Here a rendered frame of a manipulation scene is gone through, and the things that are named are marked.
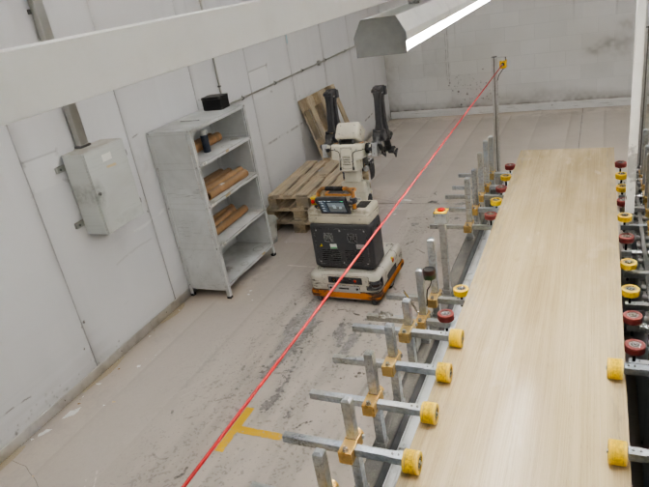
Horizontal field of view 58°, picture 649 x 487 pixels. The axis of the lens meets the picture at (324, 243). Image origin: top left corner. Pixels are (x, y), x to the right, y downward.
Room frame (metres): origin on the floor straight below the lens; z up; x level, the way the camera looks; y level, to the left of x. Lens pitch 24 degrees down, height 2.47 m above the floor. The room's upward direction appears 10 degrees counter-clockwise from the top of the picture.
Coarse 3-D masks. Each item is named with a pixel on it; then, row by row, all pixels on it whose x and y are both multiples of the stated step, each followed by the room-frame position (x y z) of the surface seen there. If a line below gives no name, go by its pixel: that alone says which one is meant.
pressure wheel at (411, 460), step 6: (408, 450) 1.53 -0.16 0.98; (414, 450) 1.53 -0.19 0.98; (402, 456) 1.52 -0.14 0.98; (408, 456) 1.51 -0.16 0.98; (414, 456) 1.50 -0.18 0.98; (420, 456) 1.53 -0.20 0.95; (402, 462) 1.50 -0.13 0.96; (408, 462) 1.49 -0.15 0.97; (414, 462) 1.49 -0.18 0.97; (420, 462) 1.50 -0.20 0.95; (402, 468) 1.49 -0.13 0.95; (408, 468) 1.49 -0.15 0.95; (414, 468) 1.48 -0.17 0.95; (420, 468) 1.51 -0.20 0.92
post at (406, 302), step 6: (408, 300) 2.32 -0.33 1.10; (402, 306) 2.32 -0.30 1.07; (408, 306) 2.31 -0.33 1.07; (408, 312) 2.31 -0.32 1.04; (408, 318) 2.31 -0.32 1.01; (408, 324) 2.31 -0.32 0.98; (414, 342) 2.32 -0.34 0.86; (408, 348) 2.32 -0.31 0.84; (414, 348) 2.32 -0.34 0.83; (408, 354) 2.32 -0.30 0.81; (414, 354) 2.31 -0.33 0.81; (414, 360) 2.30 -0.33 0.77
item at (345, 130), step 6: (342, 126) 4.76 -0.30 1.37; (348, 126) 4.74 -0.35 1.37; (354, 126) 4.71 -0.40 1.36; (360, 126) 4.72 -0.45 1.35; (336, 132) 4.75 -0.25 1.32; (342, 132) 4.72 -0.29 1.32; (348, 132) 4.70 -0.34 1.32; (354, 132) 4.67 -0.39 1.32; (360, 132) 4.71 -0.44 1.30; (336, 138) 4.73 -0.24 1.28; (342, 138) 4.71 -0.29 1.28; (348, 138) 4.69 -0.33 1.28; (354, 138) 4.66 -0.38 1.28; (360, 138) 4.69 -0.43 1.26
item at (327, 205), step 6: (318, 198) 4.32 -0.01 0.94; (324, 198) 4.30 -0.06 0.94; (330, 198) 4.27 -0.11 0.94; (336, 198) 4.25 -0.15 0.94; (342, 198) 4.23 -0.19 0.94; (354, 198) 4.27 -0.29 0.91; (318, 204) 4.35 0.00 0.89; (324, 204) 4.32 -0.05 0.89; (330, 204) 4.30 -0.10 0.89; (336, 204) 4.28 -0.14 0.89; (342, 204) 4.25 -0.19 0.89; (348, 204) 4.25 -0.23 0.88; (324, 210) 4.36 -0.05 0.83; (330, 210) 4.33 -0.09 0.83; (336, 210) 4.31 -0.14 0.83; (342, 210) 4.29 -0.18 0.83; (348, 210) 4.26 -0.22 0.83
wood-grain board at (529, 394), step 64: (512, 192) 3.87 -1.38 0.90; (576, 192) 3.68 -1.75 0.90; (512, 256) 2.93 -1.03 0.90; (576, 256) 2.81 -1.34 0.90; (512, 320) 2.31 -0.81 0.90; (576, 320) 2.23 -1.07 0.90; (448, 384) 1.94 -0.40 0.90; (512, 384) 1.87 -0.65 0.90; (576, 384) 1.81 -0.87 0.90; (448, 448) 1.59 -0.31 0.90; (512, 448) 1.54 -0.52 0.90; (576, 448) 1.49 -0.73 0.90
